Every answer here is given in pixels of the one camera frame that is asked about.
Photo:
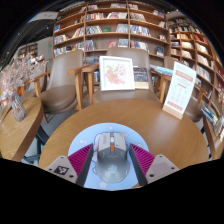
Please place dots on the round light blue mouse pad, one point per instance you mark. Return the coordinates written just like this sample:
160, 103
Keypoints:
86, 136

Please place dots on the white sign in wooden stand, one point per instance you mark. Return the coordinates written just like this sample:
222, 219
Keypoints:
180, 88

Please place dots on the grey computer mouse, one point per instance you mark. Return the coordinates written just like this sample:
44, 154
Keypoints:
112, 156

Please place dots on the light blue book stack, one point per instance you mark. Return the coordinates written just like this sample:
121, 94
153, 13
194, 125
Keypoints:
163, 70

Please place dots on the stack of books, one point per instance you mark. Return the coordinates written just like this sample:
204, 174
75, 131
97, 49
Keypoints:
209, 115

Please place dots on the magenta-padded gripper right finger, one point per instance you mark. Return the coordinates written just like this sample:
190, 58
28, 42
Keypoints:
160, 166

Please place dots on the brown padded wooden armchair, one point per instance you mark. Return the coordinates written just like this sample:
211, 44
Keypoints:
126, 53
63, 96
195, 110

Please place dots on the wide wooden bookshelf unit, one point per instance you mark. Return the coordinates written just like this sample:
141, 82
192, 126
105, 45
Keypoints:
110, 23

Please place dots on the distant wooden bookshelf unit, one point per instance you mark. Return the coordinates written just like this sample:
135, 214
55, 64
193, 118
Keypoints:
28, 51

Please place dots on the round wooden side table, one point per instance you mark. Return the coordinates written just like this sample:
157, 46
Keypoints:
20, 130
216, 146

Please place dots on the white framed pink floral picture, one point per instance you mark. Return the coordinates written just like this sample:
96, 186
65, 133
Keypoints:
116, 73

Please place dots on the tall wooden bookshelf unit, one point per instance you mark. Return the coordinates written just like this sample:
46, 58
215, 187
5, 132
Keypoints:
190, 43

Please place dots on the dark covered book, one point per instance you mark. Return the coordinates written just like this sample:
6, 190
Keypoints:
140, 76

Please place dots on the glass vase with pink flowers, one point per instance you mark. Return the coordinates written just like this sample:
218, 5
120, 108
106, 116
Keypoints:
17, 110

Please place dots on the white hanging ceiling sign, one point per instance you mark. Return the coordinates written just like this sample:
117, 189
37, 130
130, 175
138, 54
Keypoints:
43, 16

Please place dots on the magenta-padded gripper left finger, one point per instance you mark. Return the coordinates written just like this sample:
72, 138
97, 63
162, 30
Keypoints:
61, 168

